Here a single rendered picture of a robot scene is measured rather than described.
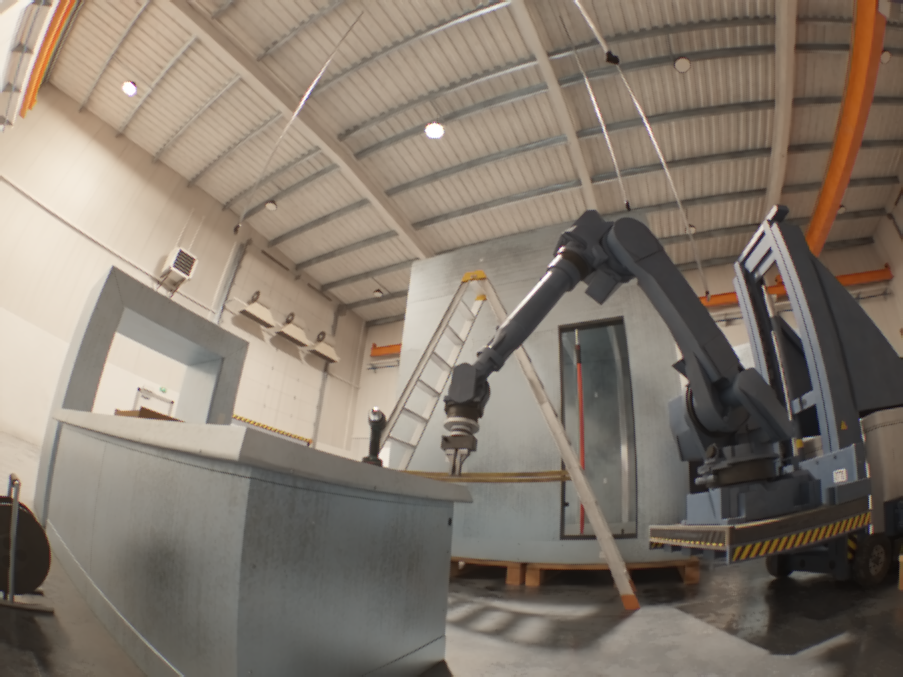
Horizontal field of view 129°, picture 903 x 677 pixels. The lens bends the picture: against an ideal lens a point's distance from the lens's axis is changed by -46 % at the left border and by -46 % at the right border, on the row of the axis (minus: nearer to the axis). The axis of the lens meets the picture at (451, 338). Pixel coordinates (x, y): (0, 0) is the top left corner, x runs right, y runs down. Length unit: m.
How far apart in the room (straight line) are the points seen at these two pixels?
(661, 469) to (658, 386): 0.63
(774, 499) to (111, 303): 3.50
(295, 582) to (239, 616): 0.15
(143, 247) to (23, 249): 3.42
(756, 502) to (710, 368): 0.61
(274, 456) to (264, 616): 0.31
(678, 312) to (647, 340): 1.52
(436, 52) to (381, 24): 1.21
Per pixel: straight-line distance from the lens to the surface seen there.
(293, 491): 0.79
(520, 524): 3.21
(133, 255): 11.45
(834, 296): 2.66
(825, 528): 1.86
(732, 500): 1.87
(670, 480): 3.07
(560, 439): 2.43
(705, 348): 1.82
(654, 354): 3.29
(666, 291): 1.85
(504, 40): 8.27
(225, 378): 2.95
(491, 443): 3.35
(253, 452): 0.67
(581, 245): 2.00
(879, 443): 2.46
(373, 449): 1.38
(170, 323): 2.80
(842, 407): 2.35
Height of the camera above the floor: 0.56
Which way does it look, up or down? 25 degrees up
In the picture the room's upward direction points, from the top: 4 degrees clockwise
